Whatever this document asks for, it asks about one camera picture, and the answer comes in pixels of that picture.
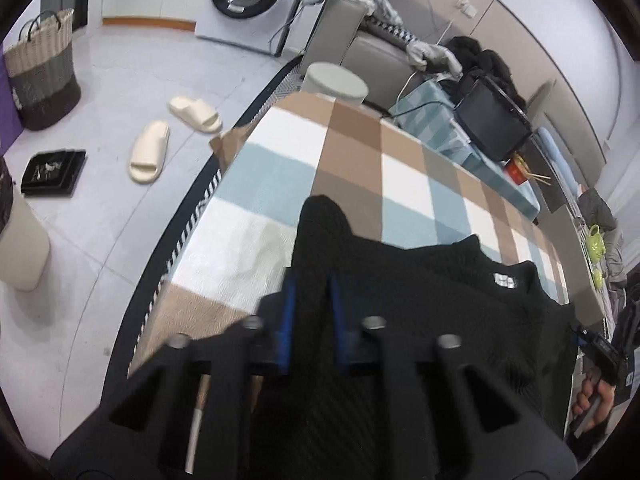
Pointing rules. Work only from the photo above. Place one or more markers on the cream slipper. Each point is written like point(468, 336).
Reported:
point(195, 112)
point(147, 152)

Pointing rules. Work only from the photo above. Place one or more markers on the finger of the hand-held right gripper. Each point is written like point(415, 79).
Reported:
point(581, 339)

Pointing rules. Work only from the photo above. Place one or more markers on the flat black box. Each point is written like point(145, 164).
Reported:
point(52, 172)

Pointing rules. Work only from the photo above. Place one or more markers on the woven laundry basket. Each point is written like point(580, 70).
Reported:
point(45, 85)

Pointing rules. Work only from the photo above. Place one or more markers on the black rice cooker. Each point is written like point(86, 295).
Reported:
point(492, 120)

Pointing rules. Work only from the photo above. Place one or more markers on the white washing machine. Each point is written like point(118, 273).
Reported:
point(235, 32)

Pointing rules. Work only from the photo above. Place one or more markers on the grey cabinet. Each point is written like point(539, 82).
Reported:
point(575, 270)

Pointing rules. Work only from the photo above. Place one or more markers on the tall white bin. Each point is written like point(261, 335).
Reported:
point(22, 245)

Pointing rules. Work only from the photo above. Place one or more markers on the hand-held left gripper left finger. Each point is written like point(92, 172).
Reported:
point(287, 320)

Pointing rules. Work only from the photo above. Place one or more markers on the grey sofa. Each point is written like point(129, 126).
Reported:
point(375, 65)

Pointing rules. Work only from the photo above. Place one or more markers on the black knit sweater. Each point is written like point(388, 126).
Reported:
point(425, 285)

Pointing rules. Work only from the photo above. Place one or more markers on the houndstooth cushion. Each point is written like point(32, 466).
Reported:
point(395, 30)

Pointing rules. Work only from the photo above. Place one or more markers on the round white stool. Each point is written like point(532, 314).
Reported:
point(335, 82)

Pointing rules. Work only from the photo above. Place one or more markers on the wooden chopsticks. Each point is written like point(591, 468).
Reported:
point(537, 176)

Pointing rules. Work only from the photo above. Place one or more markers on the green ogre figure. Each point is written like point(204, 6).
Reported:
point(595, 242)

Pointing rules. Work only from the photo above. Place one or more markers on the person's right hand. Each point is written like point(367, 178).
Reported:
point(600, 400)

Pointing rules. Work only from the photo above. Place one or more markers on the small grey garment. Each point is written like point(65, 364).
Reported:
point(430, 52)

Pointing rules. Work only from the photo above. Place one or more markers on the black jacket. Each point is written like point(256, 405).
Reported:
point(480, 60)

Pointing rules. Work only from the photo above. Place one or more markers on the white wall socket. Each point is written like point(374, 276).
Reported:
point(465, 6)

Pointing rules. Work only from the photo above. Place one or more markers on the blue pillow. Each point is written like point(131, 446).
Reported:
point(550, 155)

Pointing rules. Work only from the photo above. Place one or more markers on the purple bag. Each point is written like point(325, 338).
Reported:
point(7, 95)

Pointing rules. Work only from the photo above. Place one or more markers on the dark grey garment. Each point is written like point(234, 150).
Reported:
point(602, 212)

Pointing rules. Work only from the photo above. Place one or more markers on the checkered blanket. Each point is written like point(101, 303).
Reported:
point(300, 140)

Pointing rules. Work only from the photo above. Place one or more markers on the blue checkered side table cloth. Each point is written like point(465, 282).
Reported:
point(435, 120)

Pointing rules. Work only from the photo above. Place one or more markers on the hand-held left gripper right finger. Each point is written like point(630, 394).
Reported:
point(336, 320)

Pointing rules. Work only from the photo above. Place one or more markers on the red instant noodle cup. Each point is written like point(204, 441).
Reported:
point(517, 172)

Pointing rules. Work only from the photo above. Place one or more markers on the padded bed headboard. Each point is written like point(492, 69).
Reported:
point(575, 125)

